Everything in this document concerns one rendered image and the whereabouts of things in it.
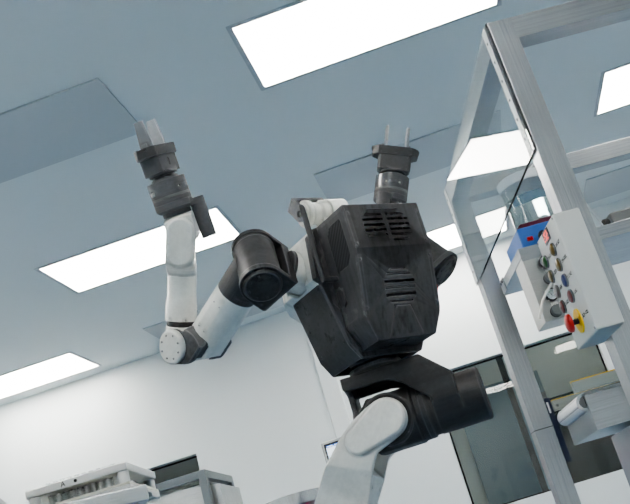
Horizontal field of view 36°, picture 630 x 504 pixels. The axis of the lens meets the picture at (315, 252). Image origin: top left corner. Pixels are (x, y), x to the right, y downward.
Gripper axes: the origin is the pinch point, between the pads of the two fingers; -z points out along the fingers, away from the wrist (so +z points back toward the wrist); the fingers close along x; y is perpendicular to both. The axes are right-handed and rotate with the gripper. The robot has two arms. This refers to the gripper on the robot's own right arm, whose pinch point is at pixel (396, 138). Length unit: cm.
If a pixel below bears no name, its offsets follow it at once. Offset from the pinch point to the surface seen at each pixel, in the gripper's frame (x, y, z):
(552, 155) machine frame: -33, -35, 13
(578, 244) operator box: -37, -49, 36
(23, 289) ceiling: 208, 372, -3
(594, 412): -63, 26, 63
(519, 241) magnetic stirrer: -41, 36, 15
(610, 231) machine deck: -66, 29, 10
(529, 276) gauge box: -43, 28, 27
